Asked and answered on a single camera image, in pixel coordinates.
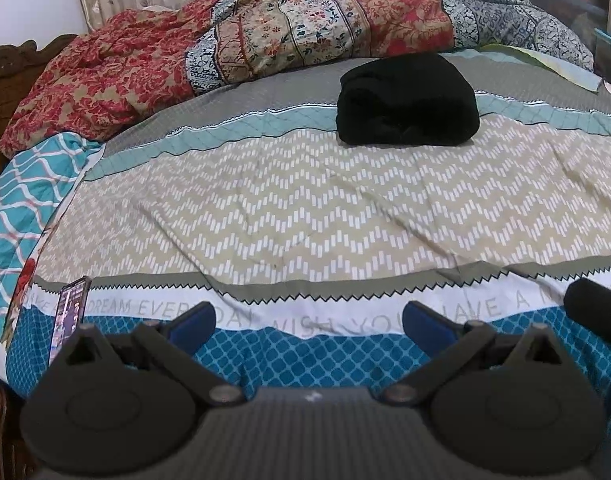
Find red and blue floral quilt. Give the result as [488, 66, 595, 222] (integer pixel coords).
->
[0, 0, 597, 158]

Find smartphone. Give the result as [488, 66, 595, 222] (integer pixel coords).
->
[48, 275, 93, 370]

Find teal white patterned pillow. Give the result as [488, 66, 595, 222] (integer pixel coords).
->
[0, 131, 107, 393]

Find wooden headboard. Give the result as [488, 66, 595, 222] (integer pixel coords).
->
[0, 34, 81, 480]

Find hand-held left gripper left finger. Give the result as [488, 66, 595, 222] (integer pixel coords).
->
[60, 302, 245, 407]

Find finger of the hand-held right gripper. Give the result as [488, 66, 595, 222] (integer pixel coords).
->
[564, 278, 611, 347]

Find pale yellow cloth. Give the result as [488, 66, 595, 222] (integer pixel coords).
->
[479, 42, 602, 93]

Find black pants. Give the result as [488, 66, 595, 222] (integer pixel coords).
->
[335, 52, 481, 148]

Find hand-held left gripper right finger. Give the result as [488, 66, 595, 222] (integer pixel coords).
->
[383, 300, 566, 407]

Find patterned zigzag bedsheet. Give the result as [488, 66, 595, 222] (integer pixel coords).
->
[0, 46, 611, 413]

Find storage bin with teal lid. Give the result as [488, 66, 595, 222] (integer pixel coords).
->
[591, 26, 611, 111]

